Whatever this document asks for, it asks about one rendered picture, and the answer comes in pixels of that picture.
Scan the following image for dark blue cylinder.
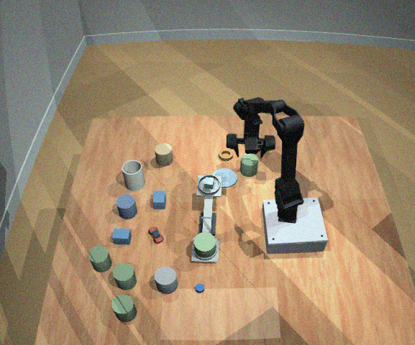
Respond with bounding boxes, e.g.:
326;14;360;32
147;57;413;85
116;194;137;219

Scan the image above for small red toy car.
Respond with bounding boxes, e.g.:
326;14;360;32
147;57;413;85
149;227;163;244

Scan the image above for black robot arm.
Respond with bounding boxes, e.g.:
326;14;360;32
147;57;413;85
233;97;304;223

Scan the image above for black cylinder with grey top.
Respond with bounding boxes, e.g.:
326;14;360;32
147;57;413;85
154;267;178;294

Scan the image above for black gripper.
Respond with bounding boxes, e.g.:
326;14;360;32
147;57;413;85
226;129;275;158

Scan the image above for light blue round dish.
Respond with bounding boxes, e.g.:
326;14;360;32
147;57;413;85
213;168;237;188

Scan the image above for small blue cylinder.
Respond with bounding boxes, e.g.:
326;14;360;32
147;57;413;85
196;283;204;293

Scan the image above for pale green cube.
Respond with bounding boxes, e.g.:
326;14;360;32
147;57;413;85
204;177;214;189

